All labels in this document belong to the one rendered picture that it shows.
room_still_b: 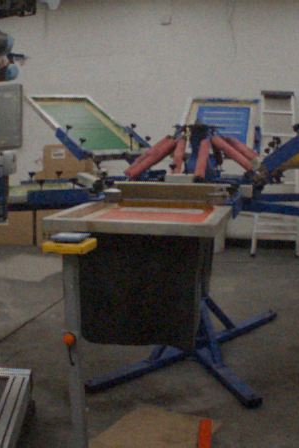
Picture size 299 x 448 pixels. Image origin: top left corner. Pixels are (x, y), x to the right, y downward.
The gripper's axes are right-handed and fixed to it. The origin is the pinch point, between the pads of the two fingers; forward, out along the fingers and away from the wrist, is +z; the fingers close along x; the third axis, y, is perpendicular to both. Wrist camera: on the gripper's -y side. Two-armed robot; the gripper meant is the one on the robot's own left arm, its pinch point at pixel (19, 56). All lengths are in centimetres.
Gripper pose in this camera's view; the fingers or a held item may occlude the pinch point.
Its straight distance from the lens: 292.4
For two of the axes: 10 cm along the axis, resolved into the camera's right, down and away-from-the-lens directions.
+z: 3.6, -1.4, 9.2
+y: -1.3, 9.7, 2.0
